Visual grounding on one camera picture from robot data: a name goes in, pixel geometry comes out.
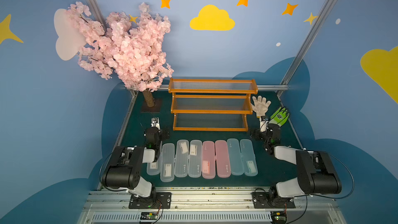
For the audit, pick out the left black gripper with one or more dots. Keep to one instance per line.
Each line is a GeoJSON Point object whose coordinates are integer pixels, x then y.
{"type": "Point", "coordinates": [163, 134]}

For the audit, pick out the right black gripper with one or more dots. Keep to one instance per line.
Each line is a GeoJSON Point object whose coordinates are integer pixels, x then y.
{"type": "Point", "coordinates": [258, 134]}

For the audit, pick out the blue pencil case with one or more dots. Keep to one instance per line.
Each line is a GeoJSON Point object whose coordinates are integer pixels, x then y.
{"type": "Point", "coordinates": [248, 157]}
{"type": "Point", "coordinates": [236, 163]}

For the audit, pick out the clear pencil case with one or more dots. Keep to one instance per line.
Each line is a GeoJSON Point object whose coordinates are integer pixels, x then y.
{"type": "Point", "coordinates": [195, 159]}
{"type": "Point", "coordinates": [167, 173]}
{"type": "Point", "coordinates": [182, 158]}
{"type": "Point", "coordinates": [154, 168]}

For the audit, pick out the pink pencil case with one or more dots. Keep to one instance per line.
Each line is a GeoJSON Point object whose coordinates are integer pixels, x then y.
{"type": "Point", "coordinates": [208, 160]}
{"type": "Point", "coordinates": [222, 159]}

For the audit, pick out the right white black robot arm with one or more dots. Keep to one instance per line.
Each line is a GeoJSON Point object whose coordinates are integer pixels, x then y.
{"type": "Point", "coordinates": [316, 174]}

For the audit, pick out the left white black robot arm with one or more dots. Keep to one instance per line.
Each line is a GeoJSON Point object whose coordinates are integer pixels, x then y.
{"type": "Point", "coordinates": [123, 169]}

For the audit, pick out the orange three-tier shelf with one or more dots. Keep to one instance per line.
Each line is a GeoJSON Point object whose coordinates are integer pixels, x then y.
{"type": "Point", "coordinates": [211, 104]}

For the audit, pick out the white knit glove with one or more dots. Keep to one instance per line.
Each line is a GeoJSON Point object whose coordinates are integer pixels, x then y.
{"type": "Point", "coordinates": [260, 105]}

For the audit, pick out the green white work glove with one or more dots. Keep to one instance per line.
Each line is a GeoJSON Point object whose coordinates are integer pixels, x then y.
{"type": "Point", "coordinates": [280, 117]}

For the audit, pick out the left small circuit board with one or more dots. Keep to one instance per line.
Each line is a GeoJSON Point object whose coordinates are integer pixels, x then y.
{"type": "Point", "coordinates": [150, 216]}

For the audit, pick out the small circuit board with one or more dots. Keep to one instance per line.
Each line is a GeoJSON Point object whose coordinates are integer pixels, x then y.
{"type": "Point", "coordinates": [278, 218]}
{"type": "Point", "coordinates": [150, 216]}

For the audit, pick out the right small circuit board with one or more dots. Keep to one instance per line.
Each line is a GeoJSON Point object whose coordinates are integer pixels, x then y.
{"type": "Point", "coordinates": [278, 218]}

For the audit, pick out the pink cherry blossom tree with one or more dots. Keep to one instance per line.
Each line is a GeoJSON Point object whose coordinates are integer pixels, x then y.
{"type": "Point", "coordinates": [134, 54]}

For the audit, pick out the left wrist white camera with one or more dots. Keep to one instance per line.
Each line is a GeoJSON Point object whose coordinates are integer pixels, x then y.
{"type": "Point", "coordinates": [155, 123]}

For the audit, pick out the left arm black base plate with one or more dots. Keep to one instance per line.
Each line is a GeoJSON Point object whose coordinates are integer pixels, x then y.
{"type": "Point", "coordinates": [159, 200]}

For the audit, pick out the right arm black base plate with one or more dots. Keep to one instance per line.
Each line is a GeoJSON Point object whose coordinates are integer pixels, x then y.
{"type": "Point", "coordinates": [265, 200]}

